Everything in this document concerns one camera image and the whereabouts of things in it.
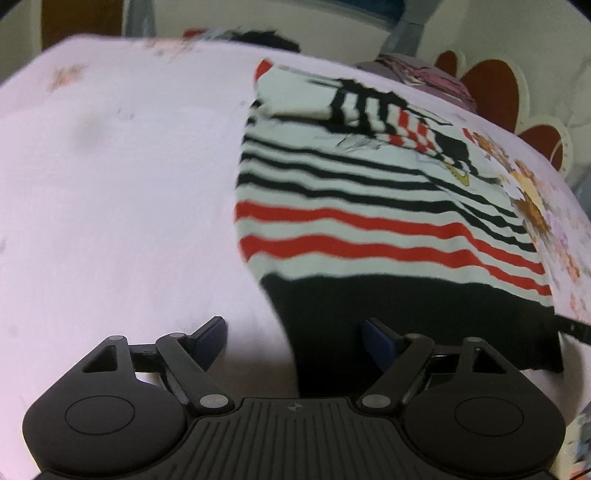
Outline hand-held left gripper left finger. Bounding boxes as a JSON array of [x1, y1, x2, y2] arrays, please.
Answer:
[[81, 315, 236, 414]]

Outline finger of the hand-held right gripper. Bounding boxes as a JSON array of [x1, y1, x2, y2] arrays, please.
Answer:
[[554, 315, 591, 343]]

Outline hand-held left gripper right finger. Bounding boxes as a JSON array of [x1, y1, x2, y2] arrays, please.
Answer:
[[358, 318, 513, 411]]

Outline striped knit sweater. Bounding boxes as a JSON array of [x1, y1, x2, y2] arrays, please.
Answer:
[[233, 58, 565, 398]]

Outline stack of pink folded clothes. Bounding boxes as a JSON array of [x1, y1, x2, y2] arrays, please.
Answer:
[[358, 53, 476, 112]]

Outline pile of black clothes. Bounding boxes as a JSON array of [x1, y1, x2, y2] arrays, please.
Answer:
[[231, 30, 301, 54]]

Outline pink floral bed sheet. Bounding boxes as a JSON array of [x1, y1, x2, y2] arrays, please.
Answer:
[[0, 34, 591, 480]]

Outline red and white headboard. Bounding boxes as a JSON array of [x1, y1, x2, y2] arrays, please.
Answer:
[[434, 50, 573, 176]]

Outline grey curtain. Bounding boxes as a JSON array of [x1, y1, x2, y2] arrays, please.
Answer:
[[122, 0, 160, 38], [381, 0, 437, 56]]

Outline sliding glass window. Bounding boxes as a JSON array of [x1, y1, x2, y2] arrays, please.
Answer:
[[332, 0, 407, 21]]

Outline brown wooden door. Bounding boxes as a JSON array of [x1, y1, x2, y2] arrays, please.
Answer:
[[41, 0, 125, 49]]

